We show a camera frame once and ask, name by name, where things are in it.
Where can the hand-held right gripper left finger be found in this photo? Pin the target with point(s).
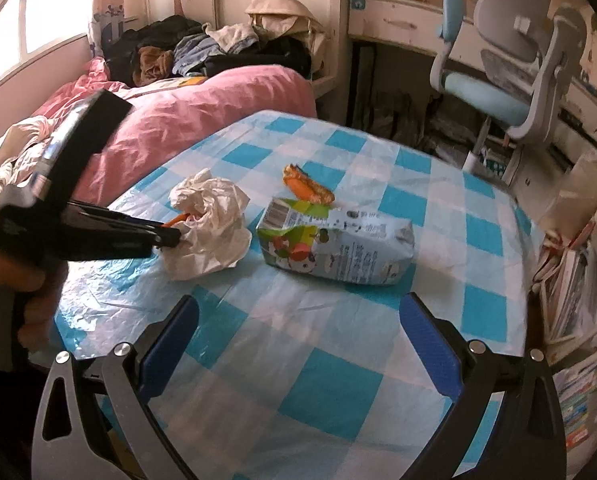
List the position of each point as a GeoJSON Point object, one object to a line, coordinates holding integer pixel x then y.
{"type": "Point", "coordinates": [168, 345]}

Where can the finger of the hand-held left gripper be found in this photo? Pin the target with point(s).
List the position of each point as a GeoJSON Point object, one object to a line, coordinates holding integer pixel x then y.
{"type": "Point", "coordinates": [128, 220]}
{"type": "Point", "coordinates": [118, 246]}

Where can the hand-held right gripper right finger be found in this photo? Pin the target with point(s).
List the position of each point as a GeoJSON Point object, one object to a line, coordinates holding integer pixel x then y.
{"type": "Point", "coordinates": [428, 350]}

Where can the white tissue paper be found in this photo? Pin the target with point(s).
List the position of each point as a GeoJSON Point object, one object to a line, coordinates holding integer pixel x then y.
{"type": "Point", "coordinates": [213, 230]}

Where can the green white juice carton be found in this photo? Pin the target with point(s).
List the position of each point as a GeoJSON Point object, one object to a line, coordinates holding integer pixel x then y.
{"type": "Point", "coordinates": [338, 250]}

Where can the orange brown snack wrapper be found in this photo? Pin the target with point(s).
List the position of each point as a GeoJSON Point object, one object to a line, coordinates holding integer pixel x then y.
{"type": "Point", "coordinates": [306, 187]}

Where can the person's left hand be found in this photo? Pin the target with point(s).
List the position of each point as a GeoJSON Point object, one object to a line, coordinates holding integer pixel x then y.
{"type": "Point", "coordinates": [43, 305]}

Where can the white crumpled garment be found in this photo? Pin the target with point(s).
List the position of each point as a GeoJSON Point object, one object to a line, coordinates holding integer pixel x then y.
{"type": "Point", "coordinates": [8, 160]}

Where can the pink duvet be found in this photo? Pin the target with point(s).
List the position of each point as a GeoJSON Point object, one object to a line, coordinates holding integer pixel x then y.
{"type": "Point", "coordinates": [178, 110]}

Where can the brown cloth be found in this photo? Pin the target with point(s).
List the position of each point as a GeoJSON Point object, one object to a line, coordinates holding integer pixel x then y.
{"type": "Point", "coordinates": [151, 65]}

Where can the blue white checkered tablecloth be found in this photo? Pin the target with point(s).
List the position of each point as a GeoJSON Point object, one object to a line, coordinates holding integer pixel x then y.
{"type": "Point", "coordinates": [278, 335]}

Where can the printed pink curtain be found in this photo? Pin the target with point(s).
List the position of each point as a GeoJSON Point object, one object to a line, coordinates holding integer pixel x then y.
{"type": "Point", "coordinates": [106, 25]}

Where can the yellow book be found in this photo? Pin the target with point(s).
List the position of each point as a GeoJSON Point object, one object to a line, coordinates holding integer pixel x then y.
{"type": "Point", "coordinates": [193, 80]}

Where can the window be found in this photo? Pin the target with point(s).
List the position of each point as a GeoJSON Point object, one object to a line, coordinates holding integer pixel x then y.
{"type": "Point", "coordinates": [43, 10]}

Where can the black clothes pile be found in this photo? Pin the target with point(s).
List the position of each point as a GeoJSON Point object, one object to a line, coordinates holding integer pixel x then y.
{"type": "Point", "coordinates": [168, 27]}

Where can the blue denim clothes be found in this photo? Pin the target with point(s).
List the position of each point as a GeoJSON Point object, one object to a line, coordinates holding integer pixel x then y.
{"type": "Point", "coordinates": [193, 50]}

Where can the rows of books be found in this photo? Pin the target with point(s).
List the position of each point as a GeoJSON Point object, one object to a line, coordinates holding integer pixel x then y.
{"type": "Point", "coordinates": [583, 405]}

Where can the white cloth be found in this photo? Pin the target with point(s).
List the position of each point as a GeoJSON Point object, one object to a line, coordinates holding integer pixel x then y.
{"type": "Point", "coordinates": [233, 35]}

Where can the black bag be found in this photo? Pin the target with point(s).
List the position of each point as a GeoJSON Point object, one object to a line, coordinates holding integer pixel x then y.
{"type": "Point", "coordinates": [278, 57]}

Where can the beige bag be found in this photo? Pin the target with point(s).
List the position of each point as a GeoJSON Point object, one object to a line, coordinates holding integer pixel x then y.
{"type": "Point", "coordinates": [278, 10]}

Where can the white desk with drawers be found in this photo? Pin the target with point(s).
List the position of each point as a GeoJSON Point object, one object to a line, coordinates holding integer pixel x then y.
{"type": "Point", "coordinates": [393, 20]}

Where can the grey blue office chair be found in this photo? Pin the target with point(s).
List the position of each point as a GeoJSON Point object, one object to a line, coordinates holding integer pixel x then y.
{"type": "Point", "coordinates": [503, 25]}

